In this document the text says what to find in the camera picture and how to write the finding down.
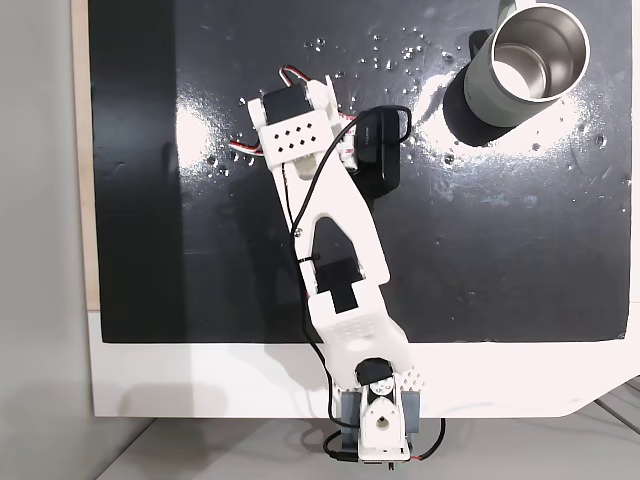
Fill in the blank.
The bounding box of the black and red power cable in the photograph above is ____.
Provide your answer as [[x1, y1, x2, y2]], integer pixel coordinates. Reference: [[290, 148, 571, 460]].
[[412, 416, 447, 462]]

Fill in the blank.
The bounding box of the black camera cable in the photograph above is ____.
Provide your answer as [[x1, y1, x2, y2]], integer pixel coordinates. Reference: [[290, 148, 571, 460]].
[[288, 103, 414, 464]]

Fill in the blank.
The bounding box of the black oval camera box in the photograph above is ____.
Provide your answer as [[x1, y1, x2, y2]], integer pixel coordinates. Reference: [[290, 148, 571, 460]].
[[351, 106, 404, 190]]

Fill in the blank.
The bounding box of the red white servo cable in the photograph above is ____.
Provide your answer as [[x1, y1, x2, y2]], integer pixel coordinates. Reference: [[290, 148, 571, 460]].
[[278, 64, 312, 85], [228, 141, 267, 158]]

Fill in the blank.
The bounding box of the black table mat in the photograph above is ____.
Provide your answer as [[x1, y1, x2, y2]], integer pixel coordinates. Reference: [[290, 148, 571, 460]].
[[87, 0, 633, 346]]

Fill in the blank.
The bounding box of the pale green steel mug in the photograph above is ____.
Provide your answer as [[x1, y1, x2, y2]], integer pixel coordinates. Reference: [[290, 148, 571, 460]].
[[462, 0, 592, 131]]

